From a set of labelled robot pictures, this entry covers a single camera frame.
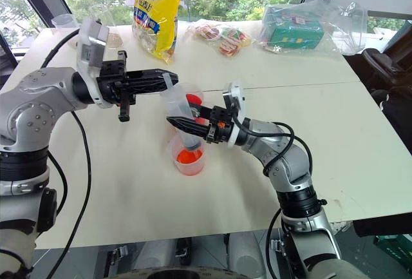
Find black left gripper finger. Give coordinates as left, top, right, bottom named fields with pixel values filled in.
left=126, top=82, right=176, bottom=95
left=124, top=68, right=180, bottom=84

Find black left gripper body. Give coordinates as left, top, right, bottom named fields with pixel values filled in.
left=96, top=50, right=136, bottom=122

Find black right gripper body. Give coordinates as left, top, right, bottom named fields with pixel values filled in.
left=205, top=105, right=235, bottom=145

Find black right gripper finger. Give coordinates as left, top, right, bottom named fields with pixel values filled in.
left=189, top=103, right=214, bottom=120
left=165, top=116, right=209, bottom=139

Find clear plastic syringe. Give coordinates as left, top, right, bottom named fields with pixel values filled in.
left=160, top=72, right=203, bottom=159

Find clear cup with red liquid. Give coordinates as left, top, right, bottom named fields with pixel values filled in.
left=182, top=82, right=206, bottom=124
left=166, top=133, right=207, bottom=177

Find empty clear plastic cup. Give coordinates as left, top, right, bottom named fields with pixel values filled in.
left=51, top=13, right=79, bottom=30

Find small clear container of grains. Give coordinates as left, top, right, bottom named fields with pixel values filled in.
left=106, top=32, right=126, bottom=50

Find yellow snack bag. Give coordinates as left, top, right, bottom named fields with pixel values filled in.
left=131, top=0, right=191, bottom=64

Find clear plastic measuring beaker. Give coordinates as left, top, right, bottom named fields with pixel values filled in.
left=88, top=3, right=114, bottom=26

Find clear bag of wrapped snacks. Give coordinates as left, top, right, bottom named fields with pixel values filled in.
left=188, top=20, right=252, bottom=58

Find green box in plastic bag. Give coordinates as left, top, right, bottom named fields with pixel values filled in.
left=253, top=0, right=368, bottom=57

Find dark brown chair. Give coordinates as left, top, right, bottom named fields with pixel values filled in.
left=343, top=20, right=412, bottom=156

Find green plastic crate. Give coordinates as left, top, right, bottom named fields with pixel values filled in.
left=372, top=233, right=412, bottom=264

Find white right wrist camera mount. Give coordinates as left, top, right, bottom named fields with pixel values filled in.
left=221, top=81, right=248, bottom=149

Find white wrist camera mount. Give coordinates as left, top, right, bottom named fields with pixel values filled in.
left=76, top=17, right=112, bottom=110
left=221, top=81, right=248, bottom=149

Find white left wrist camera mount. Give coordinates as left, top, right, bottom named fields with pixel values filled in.
left=76, top=17, right=112, bottom=110

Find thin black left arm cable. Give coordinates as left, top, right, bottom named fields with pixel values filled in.
left=47, top=151, right=69, bottom=214

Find black lower right arm cable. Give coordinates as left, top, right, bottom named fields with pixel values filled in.
left=265, top=207, right=285, bottom=279

